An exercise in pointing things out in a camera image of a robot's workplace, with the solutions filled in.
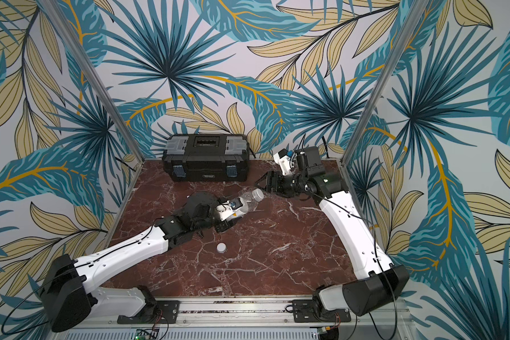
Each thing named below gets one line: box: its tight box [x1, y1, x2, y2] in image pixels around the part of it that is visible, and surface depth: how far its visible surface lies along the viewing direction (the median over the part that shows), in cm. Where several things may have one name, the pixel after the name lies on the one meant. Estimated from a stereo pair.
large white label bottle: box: [240, 188, 265, 212], surface depth 70 cm
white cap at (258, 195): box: [252, 188, 265, 202], surface depth 70 cm
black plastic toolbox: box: [162, 133, 251, 183], surface depth 102 cm
